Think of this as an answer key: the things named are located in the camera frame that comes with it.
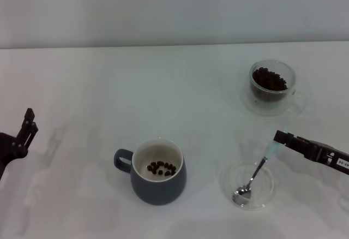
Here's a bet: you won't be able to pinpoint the dark grey mug white inside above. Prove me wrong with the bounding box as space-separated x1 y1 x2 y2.
113 138 188 206

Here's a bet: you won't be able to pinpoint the steel spoon light blue handle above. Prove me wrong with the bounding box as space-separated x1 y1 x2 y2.
232 126 290 204

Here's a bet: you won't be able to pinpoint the coffee beans pile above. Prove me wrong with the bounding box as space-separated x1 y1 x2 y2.
251 67 288 92

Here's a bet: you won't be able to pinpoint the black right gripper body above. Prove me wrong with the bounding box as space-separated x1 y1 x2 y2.
328 148 349 176

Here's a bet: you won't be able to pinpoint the clear glass cup with handle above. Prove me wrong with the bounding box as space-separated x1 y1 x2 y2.
248 59 308 114

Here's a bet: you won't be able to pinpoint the scooped coffee beans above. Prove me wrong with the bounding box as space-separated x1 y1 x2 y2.
146 160 177 176

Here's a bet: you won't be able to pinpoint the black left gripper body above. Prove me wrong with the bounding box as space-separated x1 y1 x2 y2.
0 132 28 181

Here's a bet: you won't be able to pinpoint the clear glass saucer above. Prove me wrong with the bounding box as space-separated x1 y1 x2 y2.
221 160 275 212
239 85 300 117

